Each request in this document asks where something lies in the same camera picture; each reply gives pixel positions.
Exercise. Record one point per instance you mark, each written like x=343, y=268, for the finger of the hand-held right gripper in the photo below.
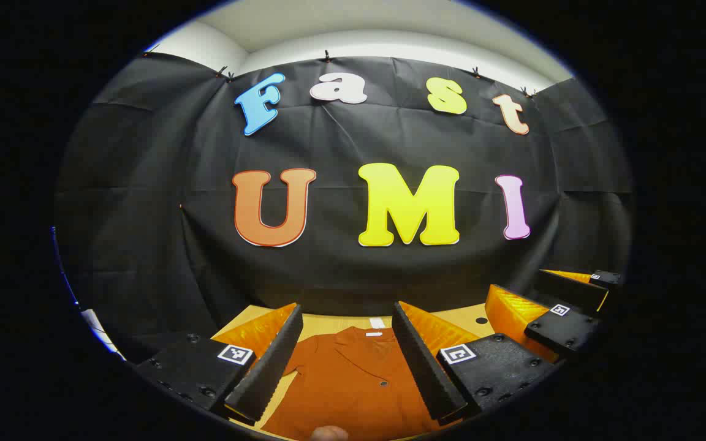
x=564, y=334
x=570, y=293

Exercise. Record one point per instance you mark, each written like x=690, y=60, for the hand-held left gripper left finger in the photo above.
x=267, y=367

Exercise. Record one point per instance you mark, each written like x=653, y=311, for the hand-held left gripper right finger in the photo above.
x=423, y=367

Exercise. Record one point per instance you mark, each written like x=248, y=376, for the orange ribbed knit shirt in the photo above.
x=353, y=386

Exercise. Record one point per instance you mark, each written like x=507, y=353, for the white side desk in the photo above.
x=98, y=331

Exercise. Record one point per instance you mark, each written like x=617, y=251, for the black backdrop cloth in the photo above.
x=341, y=141

